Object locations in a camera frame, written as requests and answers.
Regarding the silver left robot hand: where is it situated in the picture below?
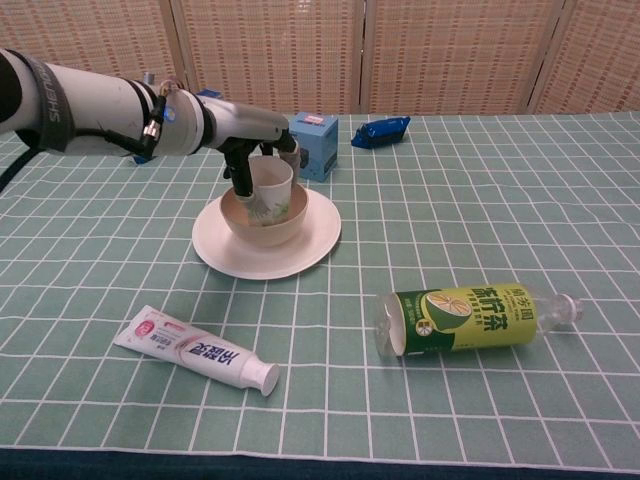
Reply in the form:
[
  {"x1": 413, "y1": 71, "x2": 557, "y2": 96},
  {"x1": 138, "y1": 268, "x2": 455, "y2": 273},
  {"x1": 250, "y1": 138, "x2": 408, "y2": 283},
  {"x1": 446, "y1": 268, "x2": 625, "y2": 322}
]
[{"x1": 204, "y1": 98, "x2": 302, "y2": 220}]

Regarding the white paper cup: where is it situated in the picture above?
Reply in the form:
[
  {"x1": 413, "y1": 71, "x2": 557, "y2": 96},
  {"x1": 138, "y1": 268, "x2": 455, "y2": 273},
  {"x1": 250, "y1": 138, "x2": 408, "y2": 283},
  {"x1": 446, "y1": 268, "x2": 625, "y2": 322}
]
[{"x1": 244, "y1": 155, "x2": 294, "y2": 227}]

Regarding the beige bowl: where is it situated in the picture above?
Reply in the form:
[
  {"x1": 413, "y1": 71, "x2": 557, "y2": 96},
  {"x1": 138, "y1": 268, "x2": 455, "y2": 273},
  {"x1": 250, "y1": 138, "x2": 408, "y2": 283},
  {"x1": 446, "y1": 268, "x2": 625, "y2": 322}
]
[{"x1": 220, "y1": 182, "x2": 310, "y2": 249}]

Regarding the long blue carton box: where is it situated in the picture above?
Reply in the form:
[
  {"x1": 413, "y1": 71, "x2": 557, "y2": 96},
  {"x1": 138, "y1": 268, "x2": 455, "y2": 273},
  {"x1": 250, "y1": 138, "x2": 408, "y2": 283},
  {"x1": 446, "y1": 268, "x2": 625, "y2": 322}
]
[{"x1": 132, "y1": 88, "x2": 224, "y2": 165}]

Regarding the light blue speaker box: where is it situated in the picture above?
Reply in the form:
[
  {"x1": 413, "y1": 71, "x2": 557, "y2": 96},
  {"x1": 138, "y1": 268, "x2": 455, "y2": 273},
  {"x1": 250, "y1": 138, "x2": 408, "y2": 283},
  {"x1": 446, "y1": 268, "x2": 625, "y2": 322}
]
[{"x1": 288, "y1": 111, "x2": 340, "y2": 184}]

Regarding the white round plate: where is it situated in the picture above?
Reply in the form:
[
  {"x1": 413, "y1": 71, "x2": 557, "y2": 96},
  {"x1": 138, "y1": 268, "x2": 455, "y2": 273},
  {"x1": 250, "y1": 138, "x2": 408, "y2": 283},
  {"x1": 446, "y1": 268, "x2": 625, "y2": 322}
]
[{"x1": 191, "y1": 187, "x2": 343, "y2": 281}]

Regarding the bamboo folding screen panel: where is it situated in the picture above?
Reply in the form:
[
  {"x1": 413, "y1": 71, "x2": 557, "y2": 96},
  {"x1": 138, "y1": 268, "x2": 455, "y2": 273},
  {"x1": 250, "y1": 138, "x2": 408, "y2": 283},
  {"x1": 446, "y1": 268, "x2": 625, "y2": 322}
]
[
  {"x1": 169, "y1": 0, "x2": 369, "y2": 117},
  {"x1": 0, "y1": 0, "x2": 191, "y2": 101},
  {"x1": 357, "y1": 0, "x2": 556, "y2": 116},
  {"x1": 529, "y1": 0, "x2": 640, "y2": 115}
]

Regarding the dark blue snack packet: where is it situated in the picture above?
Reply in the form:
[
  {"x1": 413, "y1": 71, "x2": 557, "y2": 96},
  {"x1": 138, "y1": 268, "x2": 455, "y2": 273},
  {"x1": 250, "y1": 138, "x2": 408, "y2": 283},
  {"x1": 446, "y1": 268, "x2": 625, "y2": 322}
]
[{"x1": 350, "y1": 115, "x2": 412, "y2": 150}]

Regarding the green grid tablecloth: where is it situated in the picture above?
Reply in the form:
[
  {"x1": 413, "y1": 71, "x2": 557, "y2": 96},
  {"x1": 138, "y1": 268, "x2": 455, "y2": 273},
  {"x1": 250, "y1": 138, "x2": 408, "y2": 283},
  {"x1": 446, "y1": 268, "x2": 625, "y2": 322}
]
[{"x1": 0, "y1": 110, "x2": 640, "y2": 480}]

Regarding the white toothpaste tube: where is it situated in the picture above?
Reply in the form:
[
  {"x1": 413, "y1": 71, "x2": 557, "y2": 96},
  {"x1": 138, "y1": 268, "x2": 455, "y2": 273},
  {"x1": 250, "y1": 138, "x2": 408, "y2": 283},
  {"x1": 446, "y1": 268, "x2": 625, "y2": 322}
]
[{"x1": 112, "y1": 305, "x2": 281, "y2": 398}]

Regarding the green label tea bottle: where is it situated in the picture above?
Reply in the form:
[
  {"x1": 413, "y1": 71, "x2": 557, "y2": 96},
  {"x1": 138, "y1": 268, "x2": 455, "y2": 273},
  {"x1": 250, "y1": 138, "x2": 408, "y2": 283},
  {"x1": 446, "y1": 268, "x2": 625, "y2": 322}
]
[{"x1": 373, "y1": 283, "x2": 585, "y2": 360}]

